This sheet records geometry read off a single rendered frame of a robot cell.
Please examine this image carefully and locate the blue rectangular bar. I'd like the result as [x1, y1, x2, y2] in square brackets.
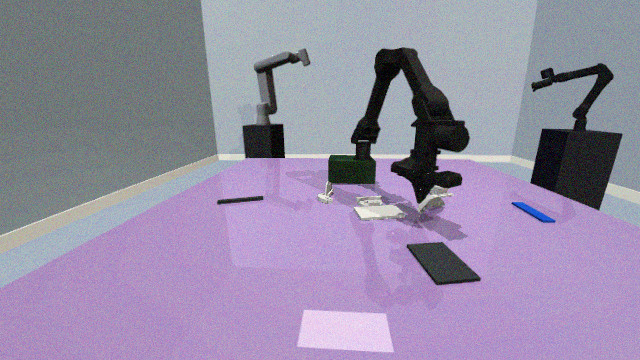
[511, 202, 556, 223]

